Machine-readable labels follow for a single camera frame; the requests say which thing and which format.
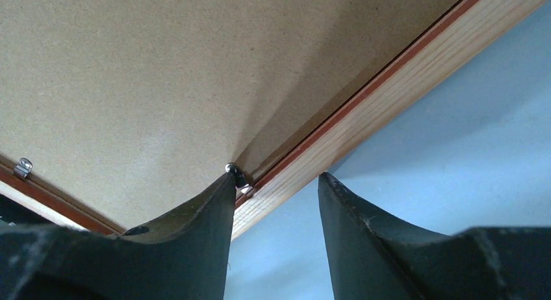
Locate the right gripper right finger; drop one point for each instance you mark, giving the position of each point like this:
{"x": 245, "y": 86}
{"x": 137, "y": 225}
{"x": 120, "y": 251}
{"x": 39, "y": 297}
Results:
{"x": 373, "y": 254}

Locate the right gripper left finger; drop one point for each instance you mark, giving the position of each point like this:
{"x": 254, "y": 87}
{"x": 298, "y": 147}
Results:
{"x": 182, "y": 254}

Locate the brown backing board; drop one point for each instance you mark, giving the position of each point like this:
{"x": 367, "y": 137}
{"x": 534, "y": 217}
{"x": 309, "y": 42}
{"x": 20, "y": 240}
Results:
{"x": 131, "y": 107}

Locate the wooden picture frame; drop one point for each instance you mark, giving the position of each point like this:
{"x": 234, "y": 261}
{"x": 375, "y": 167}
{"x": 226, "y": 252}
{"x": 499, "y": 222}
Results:
{"x": 447, "y": 44}

